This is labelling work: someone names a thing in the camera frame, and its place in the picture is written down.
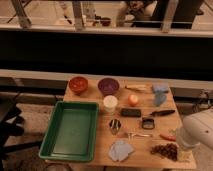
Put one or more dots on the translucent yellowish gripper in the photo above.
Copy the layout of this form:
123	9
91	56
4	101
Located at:
184	155

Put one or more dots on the dark red grape bunch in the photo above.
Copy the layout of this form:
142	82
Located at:
169	151

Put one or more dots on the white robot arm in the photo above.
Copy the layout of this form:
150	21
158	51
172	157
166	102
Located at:
196	129

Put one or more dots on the red chili pepper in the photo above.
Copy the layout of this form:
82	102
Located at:
168	137

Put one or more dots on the small black metal tin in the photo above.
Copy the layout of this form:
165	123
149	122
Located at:
148	123

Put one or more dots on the silver metal peeler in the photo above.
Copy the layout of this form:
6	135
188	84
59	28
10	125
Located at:
139	135

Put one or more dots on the light blue folded cloth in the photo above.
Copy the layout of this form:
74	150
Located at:
120	150

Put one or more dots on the black rectangular sponge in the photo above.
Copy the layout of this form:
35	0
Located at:
131	112

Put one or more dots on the orange round fruit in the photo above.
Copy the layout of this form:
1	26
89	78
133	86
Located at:
133	100

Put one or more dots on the metal measuring cup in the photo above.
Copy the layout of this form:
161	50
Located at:
115	126

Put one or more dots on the beige wooden utensil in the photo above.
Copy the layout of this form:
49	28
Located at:
141	87

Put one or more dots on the white plastic cup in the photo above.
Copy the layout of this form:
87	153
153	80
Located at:
110	102

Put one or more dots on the purple bowl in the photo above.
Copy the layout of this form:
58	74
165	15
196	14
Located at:
108	86

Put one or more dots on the green plastic tray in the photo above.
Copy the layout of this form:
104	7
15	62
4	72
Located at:
71	132

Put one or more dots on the red-orange bowl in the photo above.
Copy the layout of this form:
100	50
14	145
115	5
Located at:
78	84

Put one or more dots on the black office chair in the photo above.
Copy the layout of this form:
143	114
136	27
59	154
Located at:
10	121

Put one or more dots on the black handled knife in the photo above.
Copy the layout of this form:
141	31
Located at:
162	113

